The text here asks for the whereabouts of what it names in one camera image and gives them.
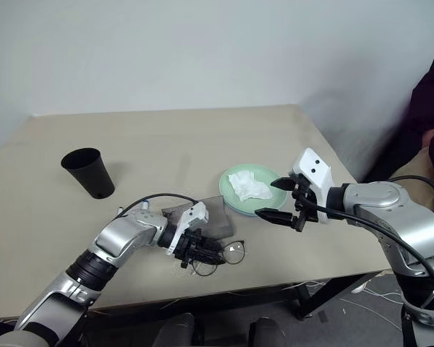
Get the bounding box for dark rounded shape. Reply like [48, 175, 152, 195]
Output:
[248, 317, 284, 347]
[158, 312, 204, 347]

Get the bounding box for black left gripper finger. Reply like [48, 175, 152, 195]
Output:
[194, 252, 226, 267]
[197, 238, 224, 254]

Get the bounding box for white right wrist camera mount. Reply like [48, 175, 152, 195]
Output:
[292, 147, 333, 223]

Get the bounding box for white crumpled tissue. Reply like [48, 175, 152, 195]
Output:
[227, 171, 274, 202]

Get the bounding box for black plastic cup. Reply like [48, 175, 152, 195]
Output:
[60, 147, 116, 200]

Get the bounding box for grey glasses case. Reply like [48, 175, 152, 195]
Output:
[161, 194, 236, 240]

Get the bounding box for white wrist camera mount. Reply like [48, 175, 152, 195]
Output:
[292, 147, 333, 223]
[167, 201, 210, 256]

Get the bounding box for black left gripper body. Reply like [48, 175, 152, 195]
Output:
[174, 228, 207, 269]

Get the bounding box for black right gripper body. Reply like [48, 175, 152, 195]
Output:
[288, 173, 320, 233]

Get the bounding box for black table frame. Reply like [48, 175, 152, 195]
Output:
[86, 270, 381, 322]

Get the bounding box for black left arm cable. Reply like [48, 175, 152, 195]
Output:
[118, 192, 200, 218]

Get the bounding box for white floor cables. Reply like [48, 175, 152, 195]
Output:
[285, 270, 406, 332]

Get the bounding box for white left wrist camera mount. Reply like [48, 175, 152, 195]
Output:
[167, 201, 210, 256]

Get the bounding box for pale green plate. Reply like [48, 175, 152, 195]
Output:
[218, 163, 289, 218]

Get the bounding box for person in dark jacket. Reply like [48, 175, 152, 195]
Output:
[386, 46, 434, 191]

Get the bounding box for black rimmed glasses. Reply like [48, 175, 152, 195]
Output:
[190, 238, 247, 278]

